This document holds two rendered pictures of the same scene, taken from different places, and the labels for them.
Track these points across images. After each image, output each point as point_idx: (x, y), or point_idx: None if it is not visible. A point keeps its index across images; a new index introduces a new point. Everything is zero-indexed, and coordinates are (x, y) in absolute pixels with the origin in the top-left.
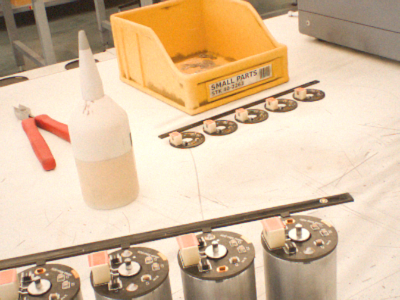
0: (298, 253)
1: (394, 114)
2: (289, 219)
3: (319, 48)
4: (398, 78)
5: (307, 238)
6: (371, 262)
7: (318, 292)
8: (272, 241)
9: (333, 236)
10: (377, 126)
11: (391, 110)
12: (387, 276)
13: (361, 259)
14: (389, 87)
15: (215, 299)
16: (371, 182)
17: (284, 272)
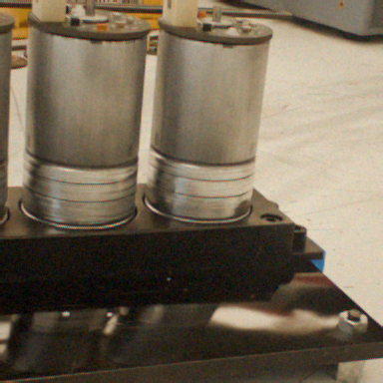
0: (216, 33)
1: (325, 78)
2: (200, 12)
3: (212, 6)
4: (332, 48)
5: (228, 26)
6: (291, 197)
7: (236, 105)
8: (180, 14)
9: (266, 30)
10: (301, 85)
11: (321, 74)
12: (314, 211)
13: (275, 193)
14: (319, 54)
15: (84, 76)
16: (292, 131)
17: (192, 62)
